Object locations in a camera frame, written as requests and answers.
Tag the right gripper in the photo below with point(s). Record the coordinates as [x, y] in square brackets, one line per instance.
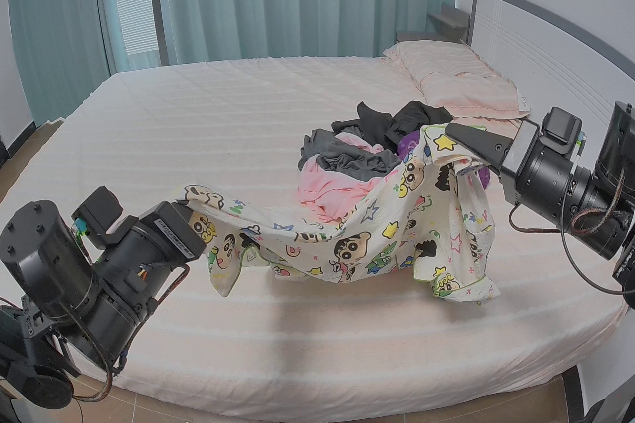
[543, 183]

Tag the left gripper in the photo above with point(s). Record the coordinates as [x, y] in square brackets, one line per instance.
[139, 257]

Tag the white printed pyjama top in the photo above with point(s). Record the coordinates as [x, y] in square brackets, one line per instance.
[372, 232]

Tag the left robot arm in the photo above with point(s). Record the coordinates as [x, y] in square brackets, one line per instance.
[39, 252]

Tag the purple garment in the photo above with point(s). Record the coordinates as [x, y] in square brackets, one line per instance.
[409, 146]

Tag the cream pillow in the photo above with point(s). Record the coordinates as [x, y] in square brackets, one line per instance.
[446, 74]

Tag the black garment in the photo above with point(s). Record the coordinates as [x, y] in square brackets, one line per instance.
[387, 121]

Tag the grey bedside table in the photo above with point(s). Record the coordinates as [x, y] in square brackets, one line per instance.
[449, 22]

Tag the grey garment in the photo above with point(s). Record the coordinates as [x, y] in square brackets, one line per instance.
[347, 163]

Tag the pink garment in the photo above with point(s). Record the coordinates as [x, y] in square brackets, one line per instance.
[327, 193]

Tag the bed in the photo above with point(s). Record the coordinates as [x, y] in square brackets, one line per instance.
[248, 123]

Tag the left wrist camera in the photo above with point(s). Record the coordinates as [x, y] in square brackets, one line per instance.
[101, 208]

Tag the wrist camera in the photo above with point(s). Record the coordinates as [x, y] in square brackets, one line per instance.
[560, 126]
[101, 208]

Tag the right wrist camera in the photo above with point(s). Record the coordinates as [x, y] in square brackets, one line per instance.
[560, 126]

